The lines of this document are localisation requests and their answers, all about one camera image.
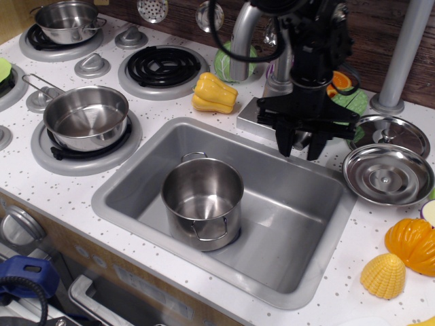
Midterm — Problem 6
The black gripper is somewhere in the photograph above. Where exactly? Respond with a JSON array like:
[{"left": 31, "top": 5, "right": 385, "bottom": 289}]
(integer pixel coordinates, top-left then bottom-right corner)
[{"left": 256, "top": 80, "right": 360, "bottom": 160}]

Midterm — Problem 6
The silver faucet lever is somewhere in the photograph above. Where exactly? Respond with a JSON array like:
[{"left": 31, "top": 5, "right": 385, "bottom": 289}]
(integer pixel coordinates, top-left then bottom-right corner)
[{"left": 293, "top": 130, "right": 312, "bottom": 151}]

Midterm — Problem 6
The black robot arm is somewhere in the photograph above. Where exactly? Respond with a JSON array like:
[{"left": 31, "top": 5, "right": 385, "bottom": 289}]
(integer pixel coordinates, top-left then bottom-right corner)
[{"left": 254, "top": 1, "right": 360, "bottom": 161}]

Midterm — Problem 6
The silver toy faucet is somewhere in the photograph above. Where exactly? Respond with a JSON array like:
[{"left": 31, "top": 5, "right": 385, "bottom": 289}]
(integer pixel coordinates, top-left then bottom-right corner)
[{"left": 230, "top": 0, "right": 317, "bottom": 151}]

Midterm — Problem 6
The green toy bitter gourd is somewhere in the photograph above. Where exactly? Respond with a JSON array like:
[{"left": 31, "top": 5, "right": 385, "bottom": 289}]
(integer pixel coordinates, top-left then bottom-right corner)
[{"left": 331, "top": 88, "right": 369, "bottom": 143}]

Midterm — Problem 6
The toy orange slice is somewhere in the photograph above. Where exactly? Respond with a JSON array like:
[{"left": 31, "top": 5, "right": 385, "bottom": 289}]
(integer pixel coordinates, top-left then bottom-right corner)
[{"left": 326, "top": 71, "right": 352, "bottom": 98}]

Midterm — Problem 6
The grey toy sink basin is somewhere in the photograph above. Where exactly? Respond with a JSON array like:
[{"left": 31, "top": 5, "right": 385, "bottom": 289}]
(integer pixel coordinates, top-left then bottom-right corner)
[{"left": 92, "top": 117, "right": 356, "bottom": 310}]

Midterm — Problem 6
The purple toy onion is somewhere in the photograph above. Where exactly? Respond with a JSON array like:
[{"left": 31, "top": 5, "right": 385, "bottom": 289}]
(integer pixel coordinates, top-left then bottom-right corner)
[{"left": 266, "top": 62, "right": 275, "bottom": 79}]

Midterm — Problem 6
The steel lid with knob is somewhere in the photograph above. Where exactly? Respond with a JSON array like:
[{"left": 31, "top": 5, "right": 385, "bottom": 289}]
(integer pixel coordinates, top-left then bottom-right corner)
[{"left": 347, "top": 115, "right": 430, "bottom": 158}]

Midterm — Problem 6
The grey support pole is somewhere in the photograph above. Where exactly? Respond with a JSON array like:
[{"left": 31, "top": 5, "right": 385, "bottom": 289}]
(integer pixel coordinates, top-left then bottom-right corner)
[{"left": 370, "top": 0, "right": 434, "bottom": 115}]

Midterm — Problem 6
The steel upturned lid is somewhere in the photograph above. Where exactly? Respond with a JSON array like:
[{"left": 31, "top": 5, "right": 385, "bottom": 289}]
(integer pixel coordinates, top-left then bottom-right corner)
[{"left": 342, "top": 144, "right": 434, "bottom": 206}]

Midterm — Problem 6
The yellow toy bell pepper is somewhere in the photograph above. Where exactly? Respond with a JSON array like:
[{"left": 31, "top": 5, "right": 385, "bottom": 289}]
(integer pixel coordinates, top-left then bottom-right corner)
[{"left": 191, "top": 72, "right": 239, "bottom": 114}]

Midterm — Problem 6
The green toy cabbage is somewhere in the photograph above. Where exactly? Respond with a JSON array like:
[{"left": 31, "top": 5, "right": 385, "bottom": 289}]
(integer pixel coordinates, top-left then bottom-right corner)
[{"left": 213, "top": 41, "right": 258, "bottom": 82}]

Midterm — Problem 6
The steel pot in sink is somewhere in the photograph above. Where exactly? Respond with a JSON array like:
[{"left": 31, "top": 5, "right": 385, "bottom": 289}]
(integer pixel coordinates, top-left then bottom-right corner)
[{"left": 160, "top": 152, "right": 244, "bottom": 252}]

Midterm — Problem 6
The purple white toy eggplant slice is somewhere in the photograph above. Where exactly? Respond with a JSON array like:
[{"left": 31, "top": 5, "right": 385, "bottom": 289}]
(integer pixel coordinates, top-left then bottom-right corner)
[{"left": 420, "top": 200, "right": 435, "bottom": 228}]

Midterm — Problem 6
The orange toy pumpkin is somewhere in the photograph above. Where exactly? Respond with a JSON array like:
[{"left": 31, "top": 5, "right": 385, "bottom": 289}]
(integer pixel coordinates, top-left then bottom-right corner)
[{"left": 384, "top": 218, "right": 434, "bottom": 277}]

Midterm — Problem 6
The hanging steel ladle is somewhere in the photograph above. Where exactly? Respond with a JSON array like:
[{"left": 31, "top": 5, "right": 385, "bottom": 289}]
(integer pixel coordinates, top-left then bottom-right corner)
[{"left": 196, "top": 1, "right": 224, "bottom": 33}]

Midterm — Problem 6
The black coil burner centre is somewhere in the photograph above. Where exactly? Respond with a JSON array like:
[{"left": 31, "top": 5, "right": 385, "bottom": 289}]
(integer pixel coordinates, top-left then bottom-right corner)
[{"left": 118, "top": 46, "right": 209, "bottom": 101}]

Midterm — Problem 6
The yellow toy corn piece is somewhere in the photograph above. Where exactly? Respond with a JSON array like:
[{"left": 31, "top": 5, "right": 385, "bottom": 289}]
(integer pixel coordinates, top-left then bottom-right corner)
[{"left": 360, "top": 253, "right": 406, "bottom": 300}]

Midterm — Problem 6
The hanging perforated steel skimmer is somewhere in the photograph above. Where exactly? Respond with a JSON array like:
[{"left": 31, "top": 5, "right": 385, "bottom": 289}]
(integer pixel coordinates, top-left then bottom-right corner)
[{"left": 137, "top": 0, "right": 169, "bottom": 24}]

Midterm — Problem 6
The grey stove knob rear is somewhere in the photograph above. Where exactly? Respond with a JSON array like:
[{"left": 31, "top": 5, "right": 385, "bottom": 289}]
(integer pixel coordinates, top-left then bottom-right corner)
[{"left": 115, "top": 26, "right": 148, "bottom": 50}]

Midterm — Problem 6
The grey stove knob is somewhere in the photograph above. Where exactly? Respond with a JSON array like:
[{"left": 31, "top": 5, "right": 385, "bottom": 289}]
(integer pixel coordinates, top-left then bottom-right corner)
[
  {"left": 26, "top": 86, "right": 61, "bottom": 113},
  {"left": 74, "top": 53, "right": 111, "bottom": 79},
  {"left": 115, "top": 26, "right": 148, "bottom": 50}
]

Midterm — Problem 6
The burner under saucepan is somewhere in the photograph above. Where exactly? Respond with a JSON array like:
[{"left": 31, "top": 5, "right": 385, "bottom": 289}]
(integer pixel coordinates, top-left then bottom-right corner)
[{"left": 31, "top": 111, "right": 142, "bottom": 177}]

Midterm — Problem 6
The grey stove knob middle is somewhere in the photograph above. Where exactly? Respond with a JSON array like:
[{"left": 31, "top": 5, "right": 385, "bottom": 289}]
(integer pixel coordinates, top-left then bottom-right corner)
[{"left": 74, "top": 53, "right": 111, "bottom": 79}]

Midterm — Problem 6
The grey stove knob front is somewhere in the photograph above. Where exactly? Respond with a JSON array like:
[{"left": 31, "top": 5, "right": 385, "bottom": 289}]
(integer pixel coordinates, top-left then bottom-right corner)
[{"left": 26, "top": 86, "right": 61, "bottom": 113}]

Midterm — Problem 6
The burner at left edge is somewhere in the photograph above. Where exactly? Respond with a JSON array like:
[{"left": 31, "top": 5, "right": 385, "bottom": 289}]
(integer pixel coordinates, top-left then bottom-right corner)
[{"left": 0, "top": 64, "right": 28, "bottom": 111}]

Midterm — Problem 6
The grey stove knob left edge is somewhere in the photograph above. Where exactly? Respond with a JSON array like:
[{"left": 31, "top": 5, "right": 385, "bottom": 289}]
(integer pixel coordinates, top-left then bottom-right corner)
[{"left": 0, "top": 126, "right": 13, "bottom": 151}]

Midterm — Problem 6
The grey oven dial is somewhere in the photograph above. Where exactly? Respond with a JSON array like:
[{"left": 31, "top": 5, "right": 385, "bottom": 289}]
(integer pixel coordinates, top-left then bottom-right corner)
[{"left": 1, "top": 205, "right": 46, "bottom": 247}]

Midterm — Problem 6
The green toy leaf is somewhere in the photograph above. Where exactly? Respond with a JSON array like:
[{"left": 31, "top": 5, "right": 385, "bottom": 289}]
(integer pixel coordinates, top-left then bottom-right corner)
[{"left": 0, "top": 58, "right": 12, "bottom": 83}]

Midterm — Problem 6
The steel saucepan with handle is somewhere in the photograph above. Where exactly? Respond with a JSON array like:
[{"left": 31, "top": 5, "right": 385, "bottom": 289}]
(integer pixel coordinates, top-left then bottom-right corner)
[{"left": 43, "top": 86, "right": 129, "bottom": 152}]

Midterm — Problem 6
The steel two-handled pan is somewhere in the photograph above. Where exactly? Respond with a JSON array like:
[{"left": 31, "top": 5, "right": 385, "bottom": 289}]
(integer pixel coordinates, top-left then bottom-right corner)
[{"left": 31, "top": 1, "right": 107, "bottom": 45}]

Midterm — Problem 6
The oven door handle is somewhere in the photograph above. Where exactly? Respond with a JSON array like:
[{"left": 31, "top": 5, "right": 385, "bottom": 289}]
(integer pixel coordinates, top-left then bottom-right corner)
[{"left": 68, "top": 274, "right": 138, "bottom": 325}]

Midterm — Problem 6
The burner under two-handled pan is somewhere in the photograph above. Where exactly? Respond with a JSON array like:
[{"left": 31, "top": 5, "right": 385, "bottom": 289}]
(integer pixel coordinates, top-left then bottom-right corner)
[{"left": 19, "top": 24, "right": 104, "bottom": 62}]

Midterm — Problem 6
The blue clamp with cable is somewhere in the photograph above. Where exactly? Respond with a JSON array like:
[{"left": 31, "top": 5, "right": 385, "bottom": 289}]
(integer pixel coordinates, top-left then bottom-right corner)
[{"left": 0, "top": 255, "right": 60, "bottom": 326}]

